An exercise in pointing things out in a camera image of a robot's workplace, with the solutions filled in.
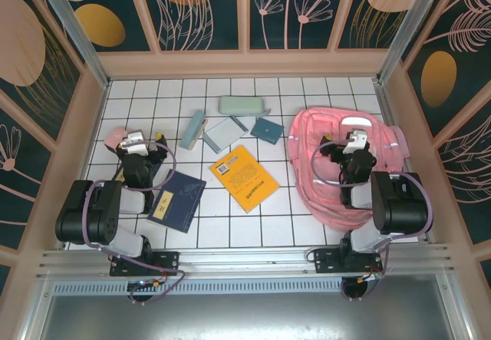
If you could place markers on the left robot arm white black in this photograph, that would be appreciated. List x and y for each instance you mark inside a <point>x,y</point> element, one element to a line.
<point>96,217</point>

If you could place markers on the aluminium corner post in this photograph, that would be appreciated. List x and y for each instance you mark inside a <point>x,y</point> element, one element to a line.
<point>73,29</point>
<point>410,25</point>

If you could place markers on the mint green pencil case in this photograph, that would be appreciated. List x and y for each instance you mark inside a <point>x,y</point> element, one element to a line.
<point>241,106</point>

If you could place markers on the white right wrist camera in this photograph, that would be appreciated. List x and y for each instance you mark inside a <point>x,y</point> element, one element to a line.
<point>354,140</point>

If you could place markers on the steel sheet panel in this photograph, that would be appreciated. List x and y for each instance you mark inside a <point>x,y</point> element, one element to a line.
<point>245,317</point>

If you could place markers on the pink backpack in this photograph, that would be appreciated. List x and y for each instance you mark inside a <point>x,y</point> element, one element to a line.
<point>307,133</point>

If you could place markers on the aluminium side rail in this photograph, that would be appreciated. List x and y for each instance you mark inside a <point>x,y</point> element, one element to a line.
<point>399,133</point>
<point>90,152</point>

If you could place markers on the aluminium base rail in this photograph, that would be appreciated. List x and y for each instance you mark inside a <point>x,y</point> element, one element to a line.
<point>245,261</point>

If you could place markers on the teal wallet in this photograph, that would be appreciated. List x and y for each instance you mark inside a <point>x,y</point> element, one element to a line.
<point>266,131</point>

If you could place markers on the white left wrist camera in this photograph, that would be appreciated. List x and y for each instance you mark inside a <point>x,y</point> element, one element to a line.
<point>135,142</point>

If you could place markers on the small pink box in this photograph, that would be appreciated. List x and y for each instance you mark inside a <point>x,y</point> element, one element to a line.
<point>113,138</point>

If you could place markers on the light blue pencil box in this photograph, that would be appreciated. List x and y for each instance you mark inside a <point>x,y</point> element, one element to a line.
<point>192,133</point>

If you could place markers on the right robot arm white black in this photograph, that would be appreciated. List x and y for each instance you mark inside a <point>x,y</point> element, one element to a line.
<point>399,205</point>

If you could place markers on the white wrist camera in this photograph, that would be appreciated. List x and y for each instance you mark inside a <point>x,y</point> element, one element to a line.
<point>354,140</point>
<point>135,142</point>

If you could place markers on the grey blue notebook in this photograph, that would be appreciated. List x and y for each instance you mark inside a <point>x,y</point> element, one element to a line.
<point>224,133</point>

